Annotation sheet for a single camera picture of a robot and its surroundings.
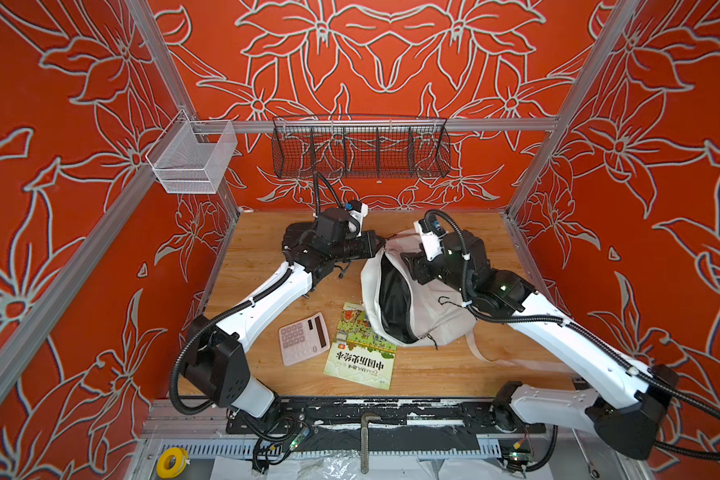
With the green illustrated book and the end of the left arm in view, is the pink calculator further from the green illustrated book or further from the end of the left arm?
the end of the left arm

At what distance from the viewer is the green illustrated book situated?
807mm

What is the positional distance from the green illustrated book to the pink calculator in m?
0.05

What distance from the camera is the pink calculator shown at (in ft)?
2.73

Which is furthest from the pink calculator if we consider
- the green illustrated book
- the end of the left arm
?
the end of the left arm
